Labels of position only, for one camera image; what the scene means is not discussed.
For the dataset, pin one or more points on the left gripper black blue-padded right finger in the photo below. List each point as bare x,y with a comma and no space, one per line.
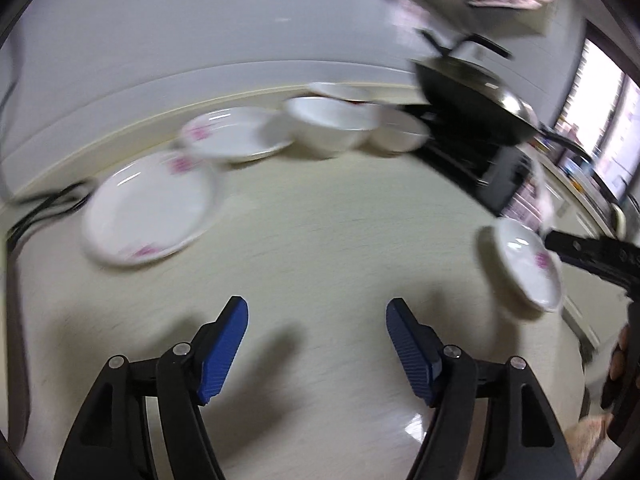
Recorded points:
522,437

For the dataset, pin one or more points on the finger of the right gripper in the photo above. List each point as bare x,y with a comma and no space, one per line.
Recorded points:
614,261

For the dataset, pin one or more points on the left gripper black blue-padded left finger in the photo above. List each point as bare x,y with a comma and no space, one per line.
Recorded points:
110,436

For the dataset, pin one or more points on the large floral plate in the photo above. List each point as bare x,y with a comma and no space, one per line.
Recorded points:
152,208

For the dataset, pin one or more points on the small white bowl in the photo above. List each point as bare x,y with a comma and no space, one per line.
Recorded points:
397,132

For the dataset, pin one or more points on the large white bowl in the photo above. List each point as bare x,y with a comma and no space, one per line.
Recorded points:
327,127

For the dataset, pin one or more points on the red banded bowl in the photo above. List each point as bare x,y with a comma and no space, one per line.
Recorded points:
340,92

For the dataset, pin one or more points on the kitchen window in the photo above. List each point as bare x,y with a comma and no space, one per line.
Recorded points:
600,113

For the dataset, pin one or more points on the black gas stove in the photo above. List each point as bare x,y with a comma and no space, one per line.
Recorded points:
490,173

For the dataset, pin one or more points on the black wok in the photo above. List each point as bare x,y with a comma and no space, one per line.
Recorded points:
476,102

